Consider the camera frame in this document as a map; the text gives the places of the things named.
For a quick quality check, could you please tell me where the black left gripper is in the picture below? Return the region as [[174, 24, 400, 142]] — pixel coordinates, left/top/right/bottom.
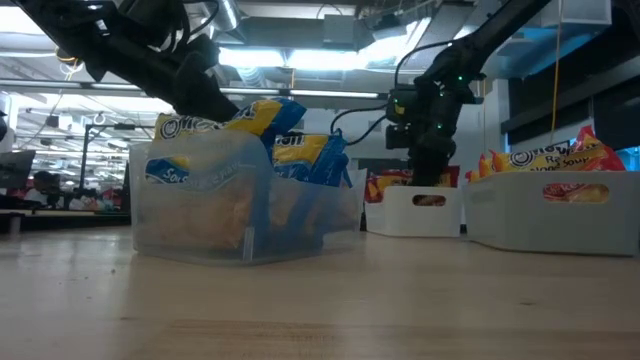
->
[[171, 49, 241, 124]]

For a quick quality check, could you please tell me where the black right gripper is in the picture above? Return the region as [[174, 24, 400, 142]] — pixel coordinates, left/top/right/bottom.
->
[[384, 74, 457, 188]]

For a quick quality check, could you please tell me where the red beef ramen pack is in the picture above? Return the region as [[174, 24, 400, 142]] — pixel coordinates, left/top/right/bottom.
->
[[364, 165, 461, 207]]

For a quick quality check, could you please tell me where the orange chicken ramen pack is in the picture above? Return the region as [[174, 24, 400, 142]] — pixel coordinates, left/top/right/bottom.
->
[[542, 182, 611, 204], [490, 124, 627, 174], [464, 152, 496, 184]]

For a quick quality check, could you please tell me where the blue soy sauce ramen pack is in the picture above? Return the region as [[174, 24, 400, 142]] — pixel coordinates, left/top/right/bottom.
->
[[144, 97, 308, 187], [271, 129, 353, 190]]

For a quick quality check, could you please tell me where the white plastic bin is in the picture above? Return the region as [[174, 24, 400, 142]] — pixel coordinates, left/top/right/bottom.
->
[[363, 185, 465, 239]]

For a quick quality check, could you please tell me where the long ceiling light strip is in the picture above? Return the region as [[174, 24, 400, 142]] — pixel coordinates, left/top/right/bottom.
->
[[218, 87, 382, 100]]

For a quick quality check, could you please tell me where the orange noodle packet by container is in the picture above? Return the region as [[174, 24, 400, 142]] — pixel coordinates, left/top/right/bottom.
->
[[461, 170, 640, 258]]

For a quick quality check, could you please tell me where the bright ceiling light panel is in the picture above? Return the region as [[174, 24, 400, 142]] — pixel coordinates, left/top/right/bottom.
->
[[218, 45, 419, 72]]

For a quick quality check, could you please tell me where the stack of blue noodle packets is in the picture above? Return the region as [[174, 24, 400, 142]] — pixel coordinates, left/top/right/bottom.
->
[[128, 130, 369, 267]]

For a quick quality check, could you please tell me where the black pole stand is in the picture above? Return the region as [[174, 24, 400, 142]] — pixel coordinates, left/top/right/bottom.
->
[[78, 122, 137, 192]]

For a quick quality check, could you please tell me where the person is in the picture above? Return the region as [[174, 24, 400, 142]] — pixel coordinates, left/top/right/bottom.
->
[[22, 169, 64, 210]]

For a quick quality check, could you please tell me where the dark office desk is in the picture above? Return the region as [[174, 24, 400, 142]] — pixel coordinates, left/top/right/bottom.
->
[[0, 207, 132, 235]]

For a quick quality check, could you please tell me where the dark computer monitor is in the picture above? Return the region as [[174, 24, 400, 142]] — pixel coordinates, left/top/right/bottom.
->
[[0, 149, 37, 190]]

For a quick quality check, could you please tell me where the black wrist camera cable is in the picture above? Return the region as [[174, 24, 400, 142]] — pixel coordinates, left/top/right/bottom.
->
[[328, 38, 454, 148], [177, 0, 222, 39]]

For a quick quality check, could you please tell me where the silver ventilation duct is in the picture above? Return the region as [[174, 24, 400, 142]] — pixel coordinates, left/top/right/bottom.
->
[[213, 0, 242, 32]]

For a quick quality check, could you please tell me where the yellow hanging cable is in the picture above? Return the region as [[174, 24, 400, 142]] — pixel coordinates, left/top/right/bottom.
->
[[549, 0, 563, 147]]

